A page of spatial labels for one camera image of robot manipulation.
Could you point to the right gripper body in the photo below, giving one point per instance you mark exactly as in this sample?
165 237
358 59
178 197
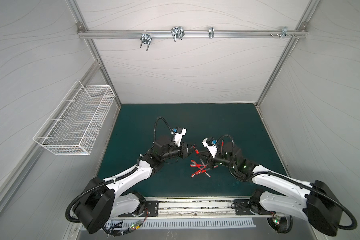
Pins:
211 160

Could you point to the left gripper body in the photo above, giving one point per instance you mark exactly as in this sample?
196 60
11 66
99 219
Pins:
183 150

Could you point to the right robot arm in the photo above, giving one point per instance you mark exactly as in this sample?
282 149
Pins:
312 202

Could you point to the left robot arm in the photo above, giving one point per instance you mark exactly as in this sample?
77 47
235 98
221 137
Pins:
105 199

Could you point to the green table mat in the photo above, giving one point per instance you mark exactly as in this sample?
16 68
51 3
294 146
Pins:
137 126

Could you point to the metal u-bolt clamp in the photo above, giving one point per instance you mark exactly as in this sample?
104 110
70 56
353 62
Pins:
145 39
177 33

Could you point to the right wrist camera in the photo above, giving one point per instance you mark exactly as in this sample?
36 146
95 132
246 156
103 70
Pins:
211 144

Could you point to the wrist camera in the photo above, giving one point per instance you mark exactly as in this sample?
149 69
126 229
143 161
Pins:
178 134
211 144

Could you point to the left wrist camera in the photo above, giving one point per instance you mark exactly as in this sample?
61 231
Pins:
178 134

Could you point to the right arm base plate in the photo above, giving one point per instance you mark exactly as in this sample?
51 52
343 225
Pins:
243 207

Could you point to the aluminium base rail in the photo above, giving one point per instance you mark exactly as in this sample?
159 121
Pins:
199 207

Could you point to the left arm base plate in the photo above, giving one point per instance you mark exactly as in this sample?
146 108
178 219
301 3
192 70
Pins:
147 208

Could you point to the white slotted cable duct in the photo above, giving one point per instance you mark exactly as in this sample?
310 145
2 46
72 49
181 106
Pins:
197 223

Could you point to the white wire basket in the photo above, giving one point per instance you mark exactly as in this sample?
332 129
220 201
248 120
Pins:
74 125

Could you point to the aluminium cross rail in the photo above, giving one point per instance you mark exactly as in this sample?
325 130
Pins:
189 34

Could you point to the metal bracket clamp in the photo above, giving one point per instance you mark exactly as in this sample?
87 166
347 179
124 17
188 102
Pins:
211 32

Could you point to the metal corner bracket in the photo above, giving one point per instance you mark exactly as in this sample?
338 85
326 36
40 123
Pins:
284 33

